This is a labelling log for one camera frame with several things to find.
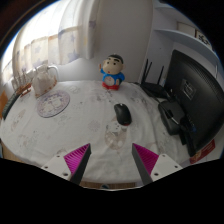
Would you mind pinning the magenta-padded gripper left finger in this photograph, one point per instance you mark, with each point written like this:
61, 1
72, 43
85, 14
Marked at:
76, 159

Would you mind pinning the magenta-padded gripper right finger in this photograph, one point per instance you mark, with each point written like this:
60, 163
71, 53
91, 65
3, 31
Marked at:
146, 160

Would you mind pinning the black computer mouse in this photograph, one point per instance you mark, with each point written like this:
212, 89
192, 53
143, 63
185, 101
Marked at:
122, 114

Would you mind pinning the round purple printed mouse pad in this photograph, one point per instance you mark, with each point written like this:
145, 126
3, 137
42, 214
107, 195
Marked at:
52, 104

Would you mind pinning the white printed tablecloth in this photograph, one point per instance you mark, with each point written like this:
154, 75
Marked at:
83, 133

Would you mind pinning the red flat packet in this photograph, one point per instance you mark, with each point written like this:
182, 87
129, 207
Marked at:
202, 152

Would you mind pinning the black router with antennas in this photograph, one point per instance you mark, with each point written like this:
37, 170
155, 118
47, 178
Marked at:
154, 89

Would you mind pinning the black computer monitor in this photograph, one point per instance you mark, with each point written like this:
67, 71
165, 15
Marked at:
200, 100

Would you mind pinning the dark keyboard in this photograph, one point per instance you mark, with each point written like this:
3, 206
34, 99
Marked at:
10, 106

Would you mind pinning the wooden model sailing ship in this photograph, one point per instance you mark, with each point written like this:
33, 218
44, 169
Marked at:
23, 87

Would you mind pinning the orange board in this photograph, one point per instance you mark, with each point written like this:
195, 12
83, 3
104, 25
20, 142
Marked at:
2, 101

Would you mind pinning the cartoon boy figurine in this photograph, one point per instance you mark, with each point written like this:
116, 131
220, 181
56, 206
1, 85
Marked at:
112, 71

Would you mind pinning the white star-print curtain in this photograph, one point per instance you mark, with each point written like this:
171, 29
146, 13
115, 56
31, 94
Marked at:
50, 40

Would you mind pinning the white wall shelf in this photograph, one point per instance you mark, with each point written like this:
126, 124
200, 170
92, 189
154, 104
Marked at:
186, 36

